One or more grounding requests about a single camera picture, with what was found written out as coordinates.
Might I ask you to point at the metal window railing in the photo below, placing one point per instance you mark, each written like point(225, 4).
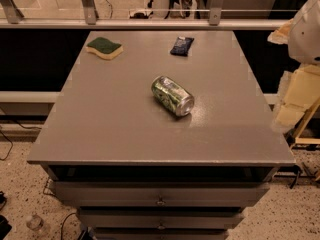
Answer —
point(139, 14)

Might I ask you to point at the dark blue snack packet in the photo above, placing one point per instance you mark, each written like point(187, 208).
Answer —
point(181, 46)

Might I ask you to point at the middle grey drawer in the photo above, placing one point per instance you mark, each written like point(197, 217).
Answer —
point(160, 219)

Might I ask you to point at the grey drawer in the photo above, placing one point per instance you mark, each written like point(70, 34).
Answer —
point(160, 219)
point(94, 194)

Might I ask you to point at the clear plastic water bottle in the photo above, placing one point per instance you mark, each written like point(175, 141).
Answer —
point(36, 224)

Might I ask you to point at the grey drawer cabinet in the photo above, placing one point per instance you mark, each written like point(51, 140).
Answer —
point(107, 126)

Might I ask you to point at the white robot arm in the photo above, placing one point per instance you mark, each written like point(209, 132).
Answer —
point(304, 36)

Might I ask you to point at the top grey drawer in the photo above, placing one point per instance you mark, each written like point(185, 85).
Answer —
point(94, 194)

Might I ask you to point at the green soda can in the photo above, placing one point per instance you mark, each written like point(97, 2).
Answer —
point(172, 96)

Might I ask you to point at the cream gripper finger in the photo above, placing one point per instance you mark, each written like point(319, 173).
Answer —
point(280, 36)
point(297, 92)

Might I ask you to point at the green and yellow sponge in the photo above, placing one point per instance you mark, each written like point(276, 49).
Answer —
point(104, 48)

